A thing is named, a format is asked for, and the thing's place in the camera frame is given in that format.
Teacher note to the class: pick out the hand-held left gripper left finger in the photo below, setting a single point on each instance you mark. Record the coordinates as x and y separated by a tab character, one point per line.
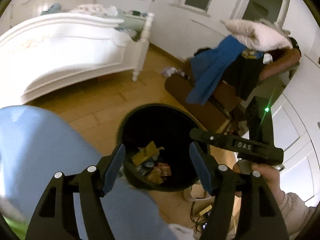
113	171

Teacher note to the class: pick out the blue cloth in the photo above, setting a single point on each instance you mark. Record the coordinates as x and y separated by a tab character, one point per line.
215	72

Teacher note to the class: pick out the person's right hand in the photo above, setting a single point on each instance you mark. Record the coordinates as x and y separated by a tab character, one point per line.
271	177

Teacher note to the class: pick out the black garment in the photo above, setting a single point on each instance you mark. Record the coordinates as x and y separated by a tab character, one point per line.
246	75

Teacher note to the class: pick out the crumpled wrapper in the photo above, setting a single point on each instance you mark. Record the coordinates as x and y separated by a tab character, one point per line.
170	71

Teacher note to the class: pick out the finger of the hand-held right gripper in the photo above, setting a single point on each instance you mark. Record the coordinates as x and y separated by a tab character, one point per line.
212	137

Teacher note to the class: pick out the white bed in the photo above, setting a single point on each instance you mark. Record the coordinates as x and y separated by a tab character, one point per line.
67	52

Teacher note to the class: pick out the floral quilt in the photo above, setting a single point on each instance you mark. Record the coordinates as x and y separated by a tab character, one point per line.
96	10

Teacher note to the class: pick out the person's right forearm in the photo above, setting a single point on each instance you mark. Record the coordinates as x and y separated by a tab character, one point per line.
297	217

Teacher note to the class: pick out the white wardrobe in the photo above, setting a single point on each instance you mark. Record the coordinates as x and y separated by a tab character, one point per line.
302	135

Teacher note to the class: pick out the large red box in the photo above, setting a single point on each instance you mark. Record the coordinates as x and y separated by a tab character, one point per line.
163	170

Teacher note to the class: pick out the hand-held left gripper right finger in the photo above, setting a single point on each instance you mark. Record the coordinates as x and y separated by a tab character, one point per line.
200	171

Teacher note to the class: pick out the light blue clothing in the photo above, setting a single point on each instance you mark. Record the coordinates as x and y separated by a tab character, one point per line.
52	8

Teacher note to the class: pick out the white pillow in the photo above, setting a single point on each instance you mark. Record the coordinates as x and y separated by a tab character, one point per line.
257	36

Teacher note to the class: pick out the yellow foil packet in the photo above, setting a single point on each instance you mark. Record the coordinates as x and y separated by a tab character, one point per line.
153	177

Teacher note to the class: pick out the black trash bin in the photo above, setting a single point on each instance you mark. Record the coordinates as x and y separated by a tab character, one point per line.
165	130

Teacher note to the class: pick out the white paper napkin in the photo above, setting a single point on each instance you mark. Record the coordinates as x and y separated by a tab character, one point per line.
180	232

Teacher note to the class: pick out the blue tablecloth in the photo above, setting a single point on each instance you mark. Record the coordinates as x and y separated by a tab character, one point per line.
62	150

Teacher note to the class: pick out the beige paper packet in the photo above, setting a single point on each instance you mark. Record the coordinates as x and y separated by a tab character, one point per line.
146	152

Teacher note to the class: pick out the brown chair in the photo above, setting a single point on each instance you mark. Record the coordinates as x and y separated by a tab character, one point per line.
200	102

